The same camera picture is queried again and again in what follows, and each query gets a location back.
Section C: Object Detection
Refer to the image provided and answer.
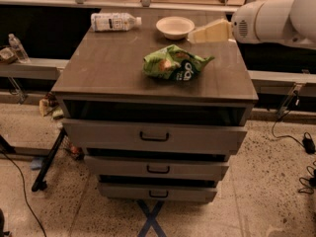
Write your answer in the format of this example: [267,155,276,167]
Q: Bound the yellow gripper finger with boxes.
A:
[188,19,232,43]

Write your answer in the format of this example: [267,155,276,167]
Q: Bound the white paper bowl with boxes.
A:
[156,17,195,40]

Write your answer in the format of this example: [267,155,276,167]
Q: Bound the grey drawer cabinet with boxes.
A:
[51,7,260,204]

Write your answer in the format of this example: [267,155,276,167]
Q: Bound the small standing water bottle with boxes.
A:
[9,34,31,63]

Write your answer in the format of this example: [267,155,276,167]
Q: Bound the snack bags on floor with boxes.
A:
[39,92,64,119]

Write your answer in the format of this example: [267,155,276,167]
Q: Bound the grey drawer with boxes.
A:
[63,118,247,154]
[98,183,217,203]
[84,156,229,182]

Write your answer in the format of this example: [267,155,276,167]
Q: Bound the grey side shelf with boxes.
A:
[0,58,68,80]

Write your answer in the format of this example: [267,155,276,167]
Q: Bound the green rice chip bag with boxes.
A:
[143,44,214,81]

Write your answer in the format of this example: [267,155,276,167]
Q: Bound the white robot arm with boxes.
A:
[188,0,316,49]

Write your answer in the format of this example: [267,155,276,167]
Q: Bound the middle grey drawer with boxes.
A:
[84,156,229,182]

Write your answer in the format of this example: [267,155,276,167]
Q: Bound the top grey drawer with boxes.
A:
[63,118,247,154]

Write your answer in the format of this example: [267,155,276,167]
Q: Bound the small brown object on shelf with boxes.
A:
[0,47,17,64]

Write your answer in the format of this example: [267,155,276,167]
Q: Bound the black table leg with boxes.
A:
[32,128,66,192]

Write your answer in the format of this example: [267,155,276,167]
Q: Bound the black power adapter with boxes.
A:
[302,132,315,154]

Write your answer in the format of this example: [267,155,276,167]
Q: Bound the lying white plastic bottle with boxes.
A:
[91,13,142,32]

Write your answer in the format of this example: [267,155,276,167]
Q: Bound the bottom grey drawer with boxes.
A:
[98,183,217,203]

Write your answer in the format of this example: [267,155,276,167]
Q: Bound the black floor cable left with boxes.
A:
[0,148,48,237]

